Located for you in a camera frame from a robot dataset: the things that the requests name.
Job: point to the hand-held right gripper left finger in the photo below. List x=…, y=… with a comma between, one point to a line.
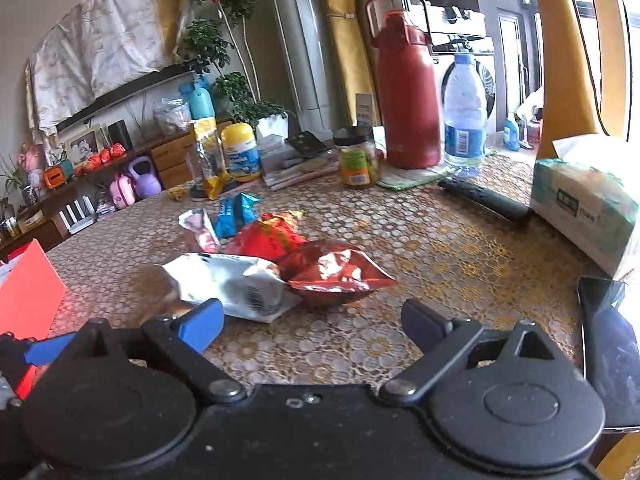
x=200, y=322

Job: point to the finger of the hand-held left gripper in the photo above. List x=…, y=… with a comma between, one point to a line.
x=45, y=350

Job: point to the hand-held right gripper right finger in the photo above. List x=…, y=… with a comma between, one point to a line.
x=425, y=327

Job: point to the white cardboard box red edge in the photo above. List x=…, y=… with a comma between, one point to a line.
x=25, y=290

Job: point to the pink white snack packet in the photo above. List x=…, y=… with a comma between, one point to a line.
x=202, y=230

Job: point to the red orange snack bag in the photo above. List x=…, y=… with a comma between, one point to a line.
x=265, y=237

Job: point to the silver white snack packet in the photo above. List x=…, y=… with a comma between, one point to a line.
x=230, y=280

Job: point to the dark red foil snack bag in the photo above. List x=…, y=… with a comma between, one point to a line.
x=335, y=272

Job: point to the small blue snack packet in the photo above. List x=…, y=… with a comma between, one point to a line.
x=225, y=217
x=247, y=207

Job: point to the yellow candy wrapper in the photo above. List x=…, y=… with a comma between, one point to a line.
x=176, y=192

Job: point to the white router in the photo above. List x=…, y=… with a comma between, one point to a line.
x=77, y=215

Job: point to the green woven coaster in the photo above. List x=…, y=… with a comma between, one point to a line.
x=410, y=177

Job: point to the purple kettlebell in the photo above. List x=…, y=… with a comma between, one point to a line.
x=145, y=180

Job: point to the pink small case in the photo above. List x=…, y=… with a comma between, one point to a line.
x=122, y=191

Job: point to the wooden tv cabinet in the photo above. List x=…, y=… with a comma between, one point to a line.
x=172, y=157

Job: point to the white bottle with yellow lid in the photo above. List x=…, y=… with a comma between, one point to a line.
x=241, y=155

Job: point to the orange retro radio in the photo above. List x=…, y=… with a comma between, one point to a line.
x=58, y=177

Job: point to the glass jar with black lid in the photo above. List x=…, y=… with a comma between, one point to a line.
x=356, y=160

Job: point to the stack of books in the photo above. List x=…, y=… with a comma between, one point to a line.
x=295, y=167

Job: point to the pink plush doll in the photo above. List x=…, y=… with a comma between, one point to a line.
x=32, y=167

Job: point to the black smartphone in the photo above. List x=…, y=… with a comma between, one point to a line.
x=612, y=355

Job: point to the row of red apples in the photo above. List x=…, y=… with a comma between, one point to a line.
x=102, y=156

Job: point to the green white tissue pack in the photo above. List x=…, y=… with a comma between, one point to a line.
x=585, y=200

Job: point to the black cylindrical speaker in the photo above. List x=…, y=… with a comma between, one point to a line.
x=119, y=134

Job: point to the framed photo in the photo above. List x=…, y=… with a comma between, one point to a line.
x=85, y=146

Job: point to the clear plastic bag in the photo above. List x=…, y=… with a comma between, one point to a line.
x=171, y=116

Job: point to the black wallet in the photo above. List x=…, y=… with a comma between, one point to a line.
x=306, y=142

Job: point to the white plant pot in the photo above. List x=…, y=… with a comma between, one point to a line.
x=272, y=126

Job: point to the blue detergent bottle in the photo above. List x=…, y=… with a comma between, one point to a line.
x=511, y=136

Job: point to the clear plastic water bottle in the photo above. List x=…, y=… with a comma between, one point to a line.
x=465, y=115

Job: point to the teal spray bottle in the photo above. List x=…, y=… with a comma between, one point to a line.
x=198, y=100

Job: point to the red thermos jug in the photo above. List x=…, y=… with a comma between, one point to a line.
x=405, y=90

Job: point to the black television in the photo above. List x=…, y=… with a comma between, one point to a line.
x=130, y=91

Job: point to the green potted tree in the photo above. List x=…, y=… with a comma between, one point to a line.
x=220, y=45

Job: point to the printed cloth cover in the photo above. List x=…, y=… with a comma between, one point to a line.
x=100, y=45

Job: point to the white washing machine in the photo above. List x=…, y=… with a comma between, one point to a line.
x=462, y=30

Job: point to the yellow window curtain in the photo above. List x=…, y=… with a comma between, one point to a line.
x=565, y=60

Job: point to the grey standing air conditioner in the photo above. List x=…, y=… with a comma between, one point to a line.
x=305, y=35

